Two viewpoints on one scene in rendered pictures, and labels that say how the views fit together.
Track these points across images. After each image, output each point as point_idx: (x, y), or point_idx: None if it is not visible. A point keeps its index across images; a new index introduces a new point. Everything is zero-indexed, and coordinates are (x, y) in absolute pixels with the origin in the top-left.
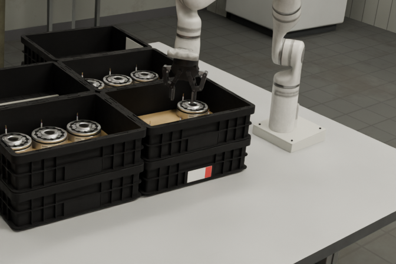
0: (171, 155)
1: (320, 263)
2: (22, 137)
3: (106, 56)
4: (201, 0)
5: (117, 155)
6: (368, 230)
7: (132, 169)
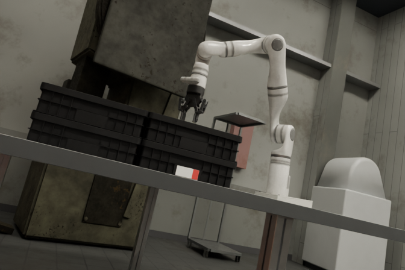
0: (164, 143)
1: (268, 244)
2: None
3: None
4: (208, 47)
5: (121, 122)
6: (318, 216)
7: (129, 137)
